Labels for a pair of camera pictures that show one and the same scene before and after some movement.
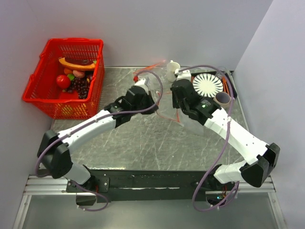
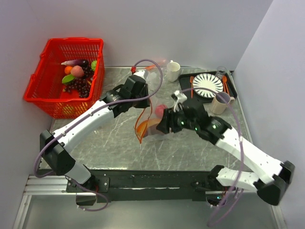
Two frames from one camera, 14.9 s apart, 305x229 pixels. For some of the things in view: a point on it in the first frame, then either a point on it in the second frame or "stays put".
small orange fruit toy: (67, 71) stays put
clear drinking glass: (220, 71) stays put
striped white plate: (207, 85) stays put
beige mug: (222, 98) stays put
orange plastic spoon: (226, 88) stays put
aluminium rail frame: (43, 184) stays put
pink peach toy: (78, 74) stays put
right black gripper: (177, 106) -> (164, 125)
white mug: (171, 67) stays put
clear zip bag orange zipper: (166, 107) -> (149, 119)
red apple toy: (63, 81) -> (159, 110)
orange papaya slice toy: (63, 61) -> (141, 128)
